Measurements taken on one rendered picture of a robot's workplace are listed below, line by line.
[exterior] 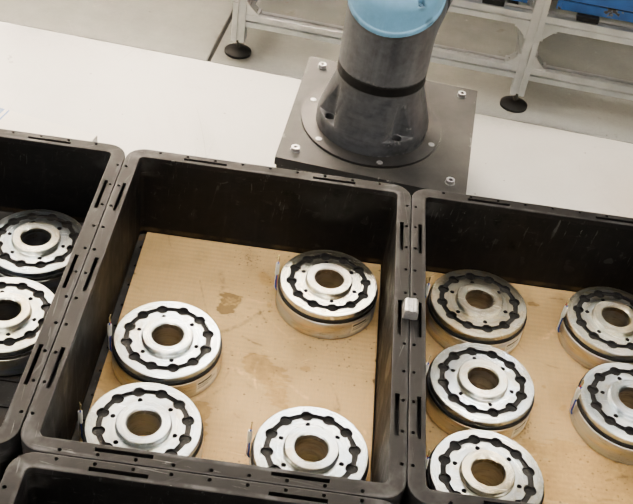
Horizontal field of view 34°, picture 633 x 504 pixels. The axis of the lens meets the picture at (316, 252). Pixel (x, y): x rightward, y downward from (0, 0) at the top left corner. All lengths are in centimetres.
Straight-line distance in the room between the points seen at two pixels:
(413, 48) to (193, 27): 200
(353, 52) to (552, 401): 51
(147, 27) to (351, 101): 194
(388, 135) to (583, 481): 55
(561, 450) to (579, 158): 71
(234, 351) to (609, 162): 81
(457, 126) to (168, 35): 185
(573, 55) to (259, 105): 197
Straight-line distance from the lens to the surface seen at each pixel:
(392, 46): 126
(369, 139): 132
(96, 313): 97
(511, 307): 108
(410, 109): 133
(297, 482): 80
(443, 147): 139
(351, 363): 102
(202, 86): 163
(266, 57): 310
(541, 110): 310
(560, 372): 107
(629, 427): 101
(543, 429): 102
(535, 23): 294
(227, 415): 96
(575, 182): 157
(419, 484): 81
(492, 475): 94
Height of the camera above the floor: 157
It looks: 41 degrees down
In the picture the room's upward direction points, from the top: 9 degrees clockwise
